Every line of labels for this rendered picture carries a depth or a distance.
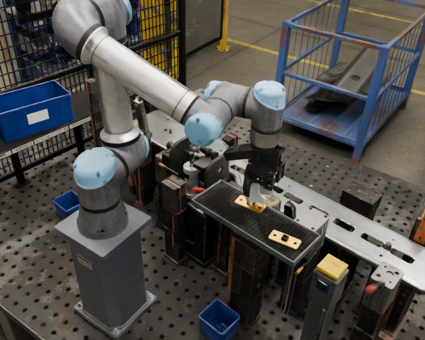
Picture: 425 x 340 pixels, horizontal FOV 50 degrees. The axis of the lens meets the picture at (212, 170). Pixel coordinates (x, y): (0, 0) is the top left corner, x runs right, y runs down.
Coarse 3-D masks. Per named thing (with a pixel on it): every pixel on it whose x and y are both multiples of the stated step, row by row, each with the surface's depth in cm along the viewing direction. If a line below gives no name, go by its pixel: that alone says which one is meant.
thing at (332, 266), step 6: (324, 258) 121; (330, 258) 121; (336, 258) 121; (318, 264) 119; (324, 264) 119; (330, 264) 119; (336, 264) 119; (342, 264) 119; (324, 270) 118; (330, 270) 118; (336, 270) 118; (342, 270) 118; (330, 276) 117; (336, 276) 116
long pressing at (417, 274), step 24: (168, 120) 207; (216, 144) 192; (288, 192) 168; (312, 192) 168; (336, 216) 158; (360, 216) 159; (336, 240) 148; (360, 240) 149; (384, 240) 149; (408, 240) 150; (408, 264) 141
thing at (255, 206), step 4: (240, 196) 131; (244, 196) 131; (236, 200) 130; (244, 200) 130; (240, 204) 129; (244, 204) 129; (252, 204) 128; (256, 204) 129; (260, 204) 129; (264, 204) 129; (252, 208) 127; (256, 208) 127; (260, 208) 127; (260, 212) 126
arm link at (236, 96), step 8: (208, 88) 111; (216, 88) 110; (224, 88) 109; (232, 88) 109; (240, 88) 109; (248, 88) 109; (208, 96) 110; (216, 96) 105; (224, 96) 106; (232, 96) 107; (240, 96) 108; (232, 104) 106; (240, 104) 108; (240, 112) 109
